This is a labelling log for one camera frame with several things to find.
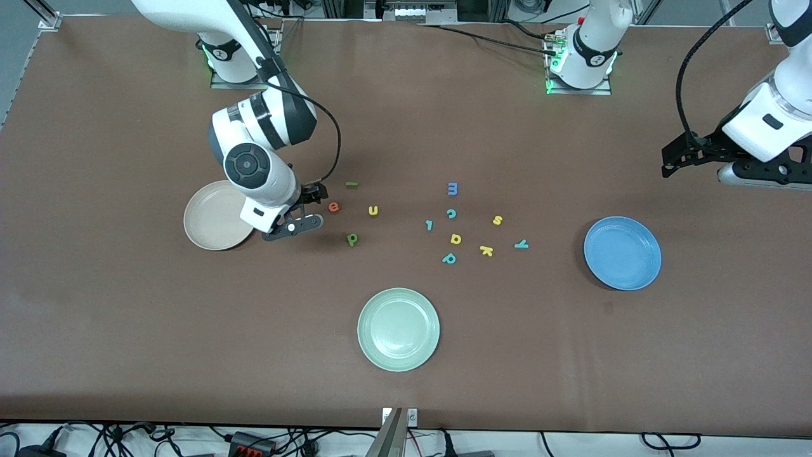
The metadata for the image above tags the beige brown plate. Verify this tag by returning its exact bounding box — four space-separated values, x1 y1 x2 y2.
183 180 259 251

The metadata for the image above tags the blue plate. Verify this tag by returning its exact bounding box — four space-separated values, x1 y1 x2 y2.
583 216 662 291

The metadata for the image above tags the pale green plate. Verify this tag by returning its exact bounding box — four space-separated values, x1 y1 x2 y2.
357 288 441 373

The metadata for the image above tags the grey control device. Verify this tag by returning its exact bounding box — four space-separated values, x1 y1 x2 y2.
363 0 459 25

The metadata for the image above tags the red black power strip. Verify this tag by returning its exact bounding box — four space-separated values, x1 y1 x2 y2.
228 431 278 456

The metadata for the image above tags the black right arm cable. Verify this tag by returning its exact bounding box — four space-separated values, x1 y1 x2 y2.
254 57 343 186

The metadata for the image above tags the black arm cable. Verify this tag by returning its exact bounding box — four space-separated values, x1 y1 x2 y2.
676 0 756 143
254 57 343 186

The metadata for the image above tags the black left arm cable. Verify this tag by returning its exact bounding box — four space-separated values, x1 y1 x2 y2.
676 0 756 143

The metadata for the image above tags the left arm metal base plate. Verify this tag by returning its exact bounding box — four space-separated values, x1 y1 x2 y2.
544 27 613 96

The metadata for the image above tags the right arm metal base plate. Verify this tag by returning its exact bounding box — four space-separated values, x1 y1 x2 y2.
209 25 284 90

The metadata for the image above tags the black table cable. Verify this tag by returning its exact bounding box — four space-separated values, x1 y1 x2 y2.
422 23 559 58
504 19 559 43

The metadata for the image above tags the aluminium profile post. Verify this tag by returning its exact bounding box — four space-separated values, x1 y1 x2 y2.
365 407 407 457

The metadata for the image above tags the black looped floor cable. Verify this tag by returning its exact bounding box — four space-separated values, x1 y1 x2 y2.
641 433 702 452

